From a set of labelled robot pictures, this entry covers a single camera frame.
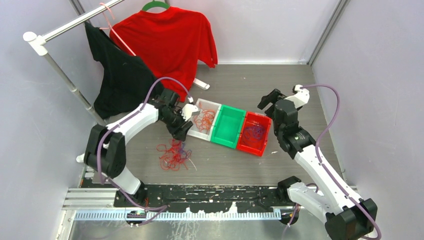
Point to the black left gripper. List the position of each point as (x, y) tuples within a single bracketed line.
[(181, 133)]

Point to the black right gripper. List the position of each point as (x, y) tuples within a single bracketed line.
[(272, 97)]

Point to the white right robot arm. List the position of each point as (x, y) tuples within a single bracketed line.
[(344, 213)]

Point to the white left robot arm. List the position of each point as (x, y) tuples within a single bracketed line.
[(106, 147)]

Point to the white plastic bin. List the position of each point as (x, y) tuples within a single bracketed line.
[(204, 123)]

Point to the red plastic bin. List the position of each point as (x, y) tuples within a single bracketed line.
[(253, 137)]

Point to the green plastic bin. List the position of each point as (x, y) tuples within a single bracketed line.
[(228, 125)]

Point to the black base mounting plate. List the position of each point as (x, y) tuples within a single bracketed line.
[(215, 198)]

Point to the black t-shirt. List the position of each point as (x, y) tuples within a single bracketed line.
[(126, 78)]

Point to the red t-shirt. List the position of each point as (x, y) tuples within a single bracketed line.
[(171, 43)]

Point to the green clothes hanger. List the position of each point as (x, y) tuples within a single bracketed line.
[(155, 4)]

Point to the metal clothes rack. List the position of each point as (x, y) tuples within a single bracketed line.
[(56, 122)]

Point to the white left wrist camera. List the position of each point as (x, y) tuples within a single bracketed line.
[(190, 109)]

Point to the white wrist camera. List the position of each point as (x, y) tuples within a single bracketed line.
[(190, 109), (300, 97)]

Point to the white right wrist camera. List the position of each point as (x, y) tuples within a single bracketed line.
[(300, 97)]

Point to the white slotted cable duct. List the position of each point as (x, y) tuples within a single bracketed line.
[(139, 215)]

